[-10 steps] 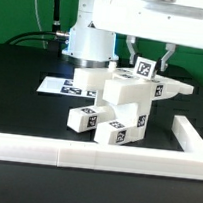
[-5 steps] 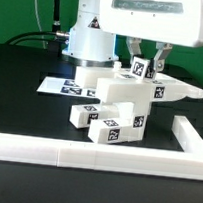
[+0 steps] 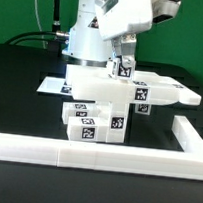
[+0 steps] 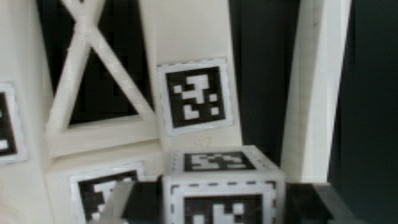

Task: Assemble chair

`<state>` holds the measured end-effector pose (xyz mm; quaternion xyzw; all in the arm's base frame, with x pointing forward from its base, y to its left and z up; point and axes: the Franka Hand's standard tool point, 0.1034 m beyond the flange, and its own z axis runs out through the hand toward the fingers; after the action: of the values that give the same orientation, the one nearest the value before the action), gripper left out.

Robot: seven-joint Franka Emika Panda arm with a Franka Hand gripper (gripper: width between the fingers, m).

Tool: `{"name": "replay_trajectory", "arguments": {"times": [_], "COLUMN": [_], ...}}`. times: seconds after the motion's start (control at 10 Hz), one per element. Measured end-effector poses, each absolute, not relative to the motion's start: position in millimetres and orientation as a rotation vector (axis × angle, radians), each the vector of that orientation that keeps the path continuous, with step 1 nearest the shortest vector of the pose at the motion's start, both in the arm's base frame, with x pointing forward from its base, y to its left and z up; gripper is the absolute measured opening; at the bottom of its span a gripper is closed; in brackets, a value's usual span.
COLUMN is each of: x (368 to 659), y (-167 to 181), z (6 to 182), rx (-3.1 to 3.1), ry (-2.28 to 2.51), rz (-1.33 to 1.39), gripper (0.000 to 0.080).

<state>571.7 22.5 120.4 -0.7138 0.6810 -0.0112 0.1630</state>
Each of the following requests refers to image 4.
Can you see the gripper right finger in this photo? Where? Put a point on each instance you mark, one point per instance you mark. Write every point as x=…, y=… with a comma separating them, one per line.
x=315, y=206

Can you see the white tagged cube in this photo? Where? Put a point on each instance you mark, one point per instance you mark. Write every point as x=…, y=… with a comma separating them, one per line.
x=224, y=187

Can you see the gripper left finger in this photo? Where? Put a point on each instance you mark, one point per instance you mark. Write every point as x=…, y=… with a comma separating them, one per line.
x=134, y=205

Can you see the white U-shaped fence frame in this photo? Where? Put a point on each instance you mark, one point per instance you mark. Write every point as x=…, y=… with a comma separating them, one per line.
x=319, y=53

